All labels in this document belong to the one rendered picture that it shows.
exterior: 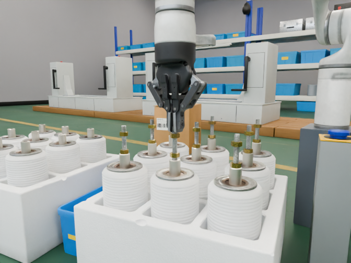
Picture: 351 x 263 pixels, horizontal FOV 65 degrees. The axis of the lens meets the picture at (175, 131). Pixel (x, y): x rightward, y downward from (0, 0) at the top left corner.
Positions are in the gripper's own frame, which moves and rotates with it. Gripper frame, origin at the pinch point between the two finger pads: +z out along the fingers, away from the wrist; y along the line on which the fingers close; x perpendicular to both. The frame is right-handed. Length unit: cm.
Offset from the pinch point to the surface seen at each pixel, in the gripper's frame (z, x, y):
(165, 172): 10.2, -1.0, -1.7
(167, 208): 15.3, -4.7, 1.9
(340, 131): 2.7, 24.1, 23.7
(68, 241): 31.9, -8.4, -28.2
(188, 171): 10.1, 1.9, 1.7
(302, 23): -105, 458, -108
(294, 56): -54, 456, -115
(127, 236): 20.8, -9.3, -3.9
